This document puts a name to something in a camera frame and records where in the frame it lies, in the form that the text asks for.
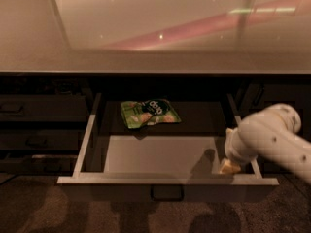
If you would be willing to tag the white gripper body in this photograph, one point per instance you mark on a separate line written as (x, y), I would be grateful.
(231, 148)

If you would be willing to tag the dark drawer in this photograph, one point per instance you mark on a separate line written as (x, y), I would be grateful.
(43, 108)
(162, 163)
(22, 163)
(41, 140)

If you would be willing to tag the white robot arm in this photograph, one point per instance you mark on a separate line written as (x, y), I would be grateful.
(271, 133)

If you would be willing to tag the light flat item in drawer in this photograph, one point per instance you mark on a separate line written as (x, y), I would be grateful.
(54, 156)

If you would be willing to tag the dark clutter in left drawer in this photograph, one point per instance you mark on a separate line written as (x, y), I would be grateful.
(39, 86)

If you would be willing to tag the green snack bag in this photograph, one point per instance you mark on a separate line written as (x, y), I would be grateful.
(137, 114)

